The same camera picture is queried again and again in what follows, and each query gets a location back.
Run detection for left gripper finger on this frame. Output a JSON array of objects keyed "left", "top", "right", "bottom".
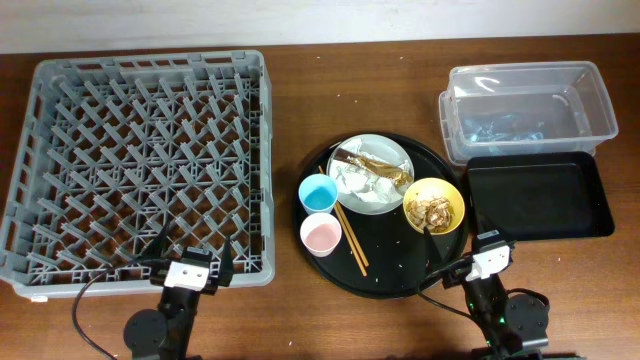
[
  {"left": 218, "top": 237, "right": 234, "bottom": 287},
  {"left": 138, "top": 223, "right": 168, "bottom": 260}
]

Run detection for peanut shells and rice scraps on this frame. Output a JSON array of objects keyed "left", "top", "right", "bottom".
[{"left": 406, "top": 197, "right": 454, "bottom": 234}]

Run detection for yellow bowl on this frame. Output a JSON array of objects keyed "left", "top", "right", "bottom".
[{"left": 403, "top": 178, "right": 466, "bottom": 235}]

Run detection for wooden chopstick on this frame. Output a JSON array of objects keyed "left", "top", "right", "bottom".
[
  {"left": 318, "top": 166, "right": 369, "bottom": 277},
  {"left": 335, "top": 202, "right": 369, "bottom": 277}
]

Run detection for gold foil wrapper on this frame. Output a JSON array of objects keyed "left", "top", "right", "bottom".
[{"left": 346, "top": 155, "right": 413, "bottom": 187}]

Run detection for pink plastic cup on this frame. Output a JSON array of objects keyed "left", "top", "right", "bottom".
[{"left": 300, "top": 213, "right": 342, "bottom": 257}]

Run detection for grey round plate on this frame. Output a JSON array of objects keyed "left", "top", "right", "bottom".
[{"left": 326, "top": 133, "right": 416, "bottom": 216}]

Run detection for white paper napkin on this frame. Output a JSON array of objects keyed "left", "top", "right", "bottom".
[{"left": 333, "top": 138, "right": 412, "bottom": 205}]

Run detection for blue plastic cup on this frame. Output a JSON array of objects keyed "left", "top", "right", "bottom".
[{"left": 298, "top": 174, "right": 338, "bottom": 215}]

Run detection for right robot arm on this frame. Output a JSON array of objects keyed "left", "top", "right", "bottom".
[{"left": 416, "top": 230, "right": 550, "bottom": 359}]

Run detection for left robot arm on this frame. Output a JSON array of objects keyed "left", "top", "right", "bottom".
[{"left": 123, "top": 226, "right": 234, "bottom": 359}]

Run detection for grey plastic dishwasher rack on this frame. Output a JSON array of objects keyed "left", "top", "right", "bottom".
[{"left": 1, "top": 50, "right": 275, "bottom": 302}]

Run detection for black rectangular tray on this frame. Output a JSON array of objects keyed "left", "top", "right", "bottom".
[{"left": 466, "top": 152, "right": 615, "bottom": 241}]

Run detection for clear plastic bin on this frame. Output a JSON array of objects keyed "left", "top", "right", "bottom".
[{"left": 438, "top": 61, "right": 619, "bottom": 166}]

